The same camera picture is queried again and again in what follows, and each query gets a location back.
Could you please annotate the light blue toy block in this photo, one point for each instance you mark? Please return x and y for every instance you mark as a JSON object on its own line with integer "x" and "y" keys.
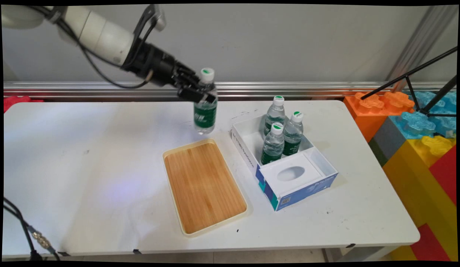
{"x": 443, "y": 102}
{"x": 413, "y": 126}

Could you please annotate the wooden tray cream rim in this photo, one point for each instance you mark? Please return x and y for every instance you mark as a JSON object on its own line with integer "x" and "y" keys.
{"x": 204, "y": 185}

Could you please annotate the orange toy block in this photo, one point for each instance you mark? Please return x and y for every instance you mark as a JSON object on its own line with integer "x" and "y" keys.
{"x": 363, "y": 115}

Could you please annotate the white and blue cardboard box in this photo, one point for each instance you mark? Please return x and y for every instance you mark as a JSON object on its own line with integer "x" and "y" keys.
{"x": 300, "y": 191}

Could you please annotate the yellow toy block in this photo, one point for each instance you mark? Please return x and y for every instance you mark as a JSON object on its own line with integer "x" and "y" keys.
{"x": 411, "y": 178}

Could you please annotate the red plastic piece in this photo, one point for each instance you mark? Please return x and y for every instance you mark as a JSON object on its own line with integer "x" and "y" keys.
{"x": 15, "y": 101}

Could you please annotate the grey toy block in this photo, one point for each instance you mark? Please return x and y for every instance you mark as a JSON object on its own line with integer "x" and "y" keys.
{"x": 387, "y": 142}

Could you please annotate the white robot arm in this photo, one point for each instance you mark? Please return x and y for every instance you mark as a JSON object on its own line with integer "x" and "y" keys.
{"x": 100, "y": 33}

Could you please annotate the aluminium rail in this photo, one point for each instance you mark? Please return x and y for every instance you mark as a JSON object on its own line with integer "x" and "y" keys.
{"x": 85, "y": 91}

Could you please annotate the red toy block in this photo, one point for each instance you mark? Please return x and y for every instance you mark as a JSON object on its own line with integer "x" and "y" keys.
{"x": 445, "y": 174}
{"x": 430, "y": 244}

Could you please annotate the water bottle green label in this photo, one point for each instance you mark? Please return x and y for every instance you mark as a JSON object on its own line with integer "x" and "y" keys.
{"x": 292, "y": 137}
{"x": 271, "y": 148}
{"x": 204, "y": 118}
{"x": 275, "y": 115}

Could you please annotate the black tripod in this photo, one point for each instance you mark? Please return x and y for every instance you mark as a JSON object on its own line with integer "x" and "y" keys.
{"x": 406, "y": 76}

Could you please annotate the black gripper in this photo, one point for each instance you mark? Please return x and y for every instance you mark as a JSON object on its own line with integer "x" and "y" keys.
{"x": 155, "y": 63}

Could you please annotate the wrist camera with black bracket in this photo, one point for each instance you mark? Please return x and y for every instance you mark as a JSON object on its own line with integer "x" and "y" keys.
{"x": 160, "y": 20}

